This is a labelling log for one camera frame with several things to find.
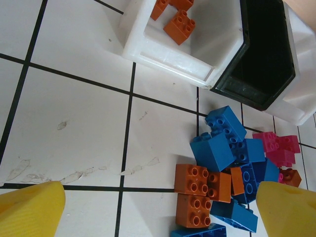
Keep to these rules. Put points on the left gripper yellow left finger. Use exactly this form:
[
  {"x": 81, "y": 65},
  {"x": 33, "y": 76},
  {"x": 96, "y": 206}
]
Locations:
[{"x": 29, "y": 212}]

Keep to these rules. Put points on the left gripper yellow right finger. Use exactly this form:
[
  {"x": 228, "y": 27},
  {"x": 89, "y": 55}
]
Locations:
[{"x": 288, "y": 214}]

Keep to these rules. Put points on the pink lego brick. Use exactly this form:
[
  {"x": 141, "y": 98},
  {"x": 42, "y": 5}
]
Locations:
[
  {"x": 288, "y": 144},
  {"x": 266, "y": 142},
  {"x": 281, "y": 158},
  {"x": 281, "y": 177}
]

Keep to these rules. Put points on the long blue lego brick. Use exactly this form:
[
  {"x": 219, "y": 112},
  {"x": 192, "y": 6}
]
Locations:
[
  {"x": 198, "y": 231},
  {"x": 225, "y": 123}
]

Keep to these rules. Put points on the orange lego brick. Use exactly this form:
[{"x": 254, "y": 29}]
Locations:
[
  {"x": 181, "y": 3},
  {"x": 160, "y": 8},
  {"x": 291, "y": 177},
  {"x": 218, "y": 186},
  {"x": 237, "y": 181},
  {"x": 191, "y": 181},
  {"x": 179, "y": 27},
  {"x": 192, "y": 213}
]

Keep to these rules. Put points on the white plastic bin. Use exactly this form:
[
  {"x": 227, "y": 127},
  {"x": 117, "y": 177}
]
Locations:
[
  {"x": 170, "y": 59},
  {"x": 303, "y": 74}
]

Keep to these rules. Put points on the black plastic bin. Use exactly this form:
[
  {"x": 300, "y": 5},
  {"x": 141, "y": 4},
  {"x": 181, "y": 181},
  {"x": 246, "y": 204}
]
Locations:
[{"x": 261, "y": 49}]

